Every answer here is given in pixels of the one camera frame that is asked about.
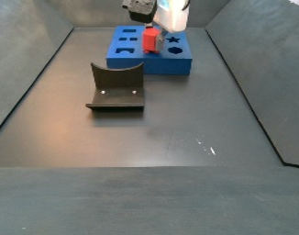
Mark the red three prong block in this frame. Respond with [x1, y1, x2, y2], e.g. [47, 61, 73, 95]
[142, 27, 161, 53]

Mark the blue shape sorter board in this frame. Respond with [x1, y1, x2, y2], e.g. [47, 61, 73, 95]
[106, 25, 194, 76]

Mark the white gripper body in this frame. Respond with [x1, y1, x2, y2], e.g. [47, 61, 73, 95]
[155, 0, 190, 33]

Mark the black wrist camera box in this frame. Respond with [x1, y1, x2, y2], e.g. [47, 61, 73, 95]
[122, 0, 158, 24]

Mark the black curved holder stand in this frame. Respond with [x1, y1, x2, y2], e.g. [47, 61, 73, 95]
[86, 63, 145, 110]

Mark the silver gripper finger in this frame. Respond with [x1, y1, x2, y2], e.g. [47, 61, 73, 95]
[157, 34, 165, 53]

